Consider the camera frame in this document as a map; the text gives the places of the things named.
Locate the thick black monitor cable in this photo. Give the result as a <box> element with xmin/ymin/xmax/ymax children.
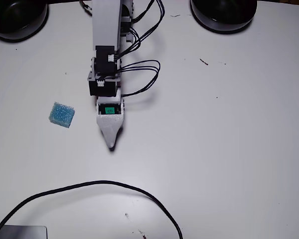
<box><xmin>0</xmin><ymin>180</ymin><xmax>184</xmax><ymax>239</ymax></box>

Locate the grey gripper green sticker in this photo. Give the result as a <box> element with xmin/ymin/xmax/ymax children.
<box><xmin>96</xmin><ymin>96</ymin><xmax>126</xmax><ymax>150</ymax></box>

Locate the blue foam cube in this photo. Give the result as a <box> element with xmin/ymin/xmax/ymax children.
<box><xmin>48</xmin><ymin>101</ymin><xmax>75</xmax><ymax>129</ymax></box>

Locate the black round bowl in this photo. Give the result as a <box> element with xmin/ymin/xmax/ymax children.
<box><xmin>190</xmin><ymin>0</ymin><xmax>258</xmax><ymax>32</ymax></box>
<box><xmin>0</xmin><ymin>0</ymin><xmax>48</xmax><ymax>42</ymax></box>

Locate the black three-wire servo cable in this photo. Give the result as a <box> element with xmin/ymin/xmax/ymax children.
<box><xmin>117</xmin><ymin>59</ymin><xmax>161</xmax><ymax>98</ymax></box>
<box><xmin>114</xmin><ymin>0</ymin><xmax>165</xmax><ymax>60</ymax></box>

